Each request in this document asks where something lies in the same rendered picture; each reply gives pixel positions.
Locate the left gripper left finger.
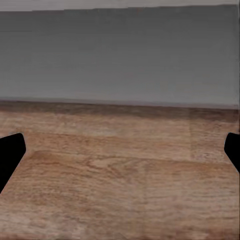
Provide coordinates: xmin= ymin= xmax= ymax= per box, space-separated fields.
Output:
xmin=0 ymin=133 xmax=26 ymax=193

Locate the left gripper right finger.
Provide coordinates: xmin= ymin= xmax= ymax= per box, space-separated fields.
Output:
xmin=224 ymin=133 xmax=240 ymax=173

